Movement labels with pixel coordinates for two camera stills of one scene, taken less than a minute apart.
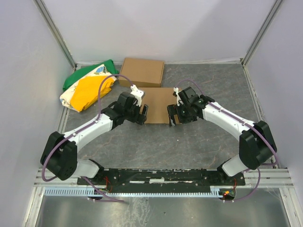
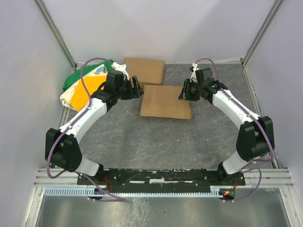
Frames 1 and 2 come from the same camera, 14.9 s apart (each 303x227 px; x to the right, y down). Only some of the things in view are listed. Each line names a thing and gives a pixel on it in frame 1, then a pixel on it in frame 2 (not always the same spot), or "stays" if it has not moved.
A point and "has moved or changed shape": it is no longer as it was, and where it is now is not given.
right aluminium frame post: x=261 y=32 stays
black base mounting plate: x=163 y=177 stays
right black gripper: x=176 y=113 -> x=188 y=89
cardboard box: x=158 y=99 has moved or changed shape
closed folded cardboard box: x=142 y=73 stays
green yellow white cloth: x=82 y=88 stays
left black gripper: x=139 y=116 -> x=131 y=87
